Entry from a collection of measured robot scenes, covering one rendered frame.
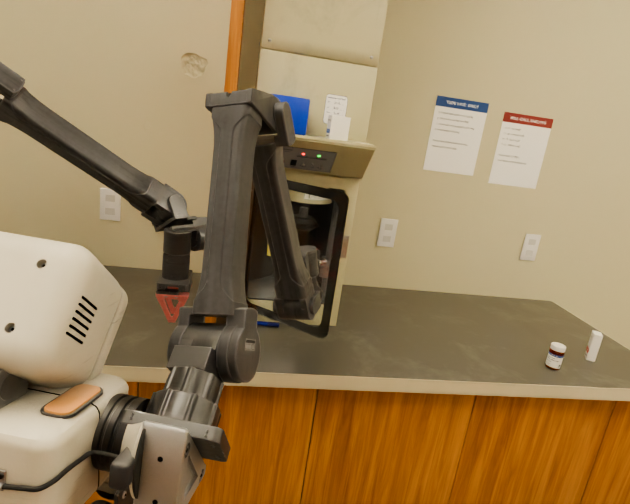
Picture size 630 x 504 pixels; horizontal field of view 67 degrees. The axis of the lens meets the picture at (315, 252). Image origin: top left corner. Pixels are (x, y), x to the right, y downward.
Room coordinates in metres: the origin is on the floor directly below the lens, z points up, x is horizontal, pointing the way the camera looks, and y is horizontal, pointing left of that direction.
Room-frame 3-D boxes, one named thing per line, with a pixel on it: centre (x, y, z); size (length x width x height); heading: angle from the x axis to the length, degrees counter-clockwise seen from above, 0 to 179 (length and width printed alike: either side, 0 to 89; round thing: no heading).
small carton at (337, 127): (1.32, -0.01, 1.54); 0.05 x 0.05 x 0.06; 12
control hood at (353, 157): (1.31, 0.05, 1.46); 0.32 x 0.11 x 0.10; 101
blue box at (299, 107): (1.30, 0.12, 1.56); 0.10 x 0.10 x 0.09; 11
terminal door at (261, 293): (1.26, 0.07, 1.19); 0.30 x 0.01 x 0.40; 62
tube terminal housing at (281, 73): (1.49, 0.08, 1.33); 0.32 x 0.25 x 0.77; 101
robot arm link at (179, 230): (0.99, 0.29, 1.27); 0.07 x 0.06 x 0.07; 144
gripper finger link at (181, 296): (0.97, 0.29, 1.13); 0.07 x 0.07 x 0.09; 11
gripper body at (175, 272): (0.98, 0.29, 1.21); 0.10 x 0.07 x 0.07; 11
